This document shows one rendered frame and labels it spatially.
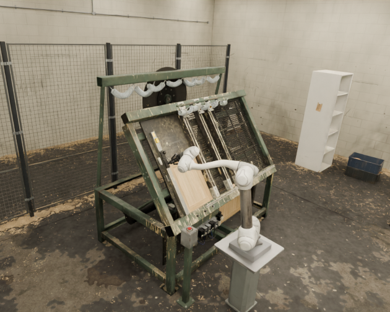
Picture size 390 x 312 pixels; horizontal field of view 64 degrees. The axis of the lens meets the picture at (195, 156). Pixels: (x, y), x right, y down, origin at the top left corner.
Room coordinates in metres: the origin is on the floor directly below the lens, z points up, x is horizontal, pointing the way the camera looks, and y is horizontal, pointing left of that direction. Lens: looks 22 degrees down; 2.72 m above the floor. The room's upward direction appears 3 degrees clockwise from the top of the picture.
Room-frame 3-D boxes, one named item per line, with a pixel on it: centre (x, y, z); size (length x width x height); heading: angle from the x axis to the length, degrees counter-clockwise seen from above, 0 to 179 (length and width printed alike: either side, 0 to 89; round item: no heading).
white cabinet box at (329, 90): (6.49, -2.68, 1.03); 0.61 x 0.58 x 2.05; 136
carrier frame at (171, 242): (3.83, 0.02, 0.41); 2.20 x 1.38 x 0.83; 141
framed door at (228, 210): (3.82, -0.56, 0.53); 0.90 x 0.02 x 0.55; 141
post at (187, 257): (2.49, 0.01, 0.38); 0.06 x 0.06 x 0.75; 51
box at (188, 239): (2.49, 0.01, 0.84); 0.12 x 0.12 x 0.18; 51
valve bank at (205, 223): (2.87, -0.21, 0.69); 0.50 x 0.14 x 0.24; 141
